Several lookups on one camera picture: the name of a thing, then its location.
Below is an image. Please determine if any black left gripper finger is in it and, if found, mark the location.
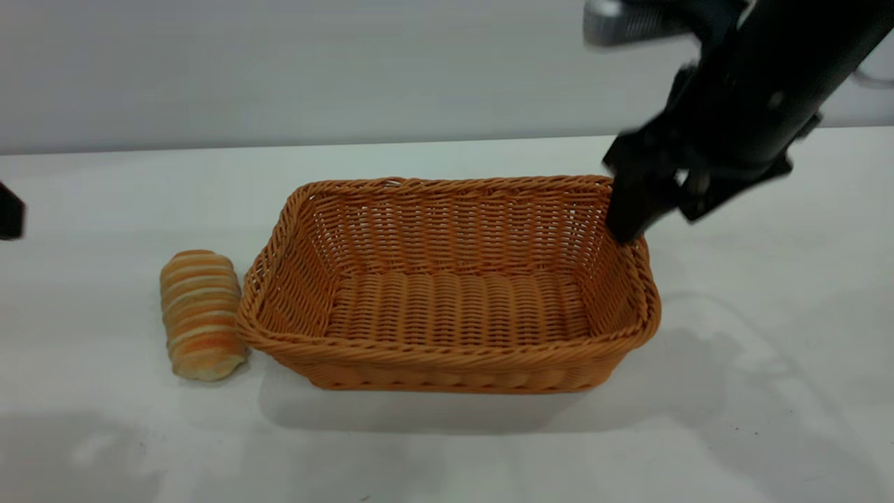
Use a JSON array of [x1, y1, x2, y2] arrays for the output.
[[0, 182, 26, 242]]

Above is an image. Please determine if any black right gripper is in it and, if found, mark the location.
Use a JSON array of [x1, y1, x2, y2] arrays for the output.
[[603, 42, 822, 245]]

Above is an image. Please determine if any striped ridged bread loaf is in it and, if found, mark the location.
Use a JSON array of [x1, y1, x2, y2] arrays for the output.
[[159, 249, 249, 382]]

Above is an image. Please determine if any orange woven wicker basket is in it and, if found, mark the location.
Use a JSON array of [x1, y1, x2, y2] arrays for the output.
[[235, 175, 661, 395]]

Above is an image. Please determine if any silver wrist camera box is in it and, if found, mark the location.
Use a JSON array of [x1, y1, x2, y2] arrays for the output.
[[583, 0, 701, 49]]

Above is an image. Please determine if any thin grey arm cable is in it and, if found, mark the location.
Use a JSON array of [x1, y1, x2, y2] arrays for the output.
[[852, 66, 894, 89]]

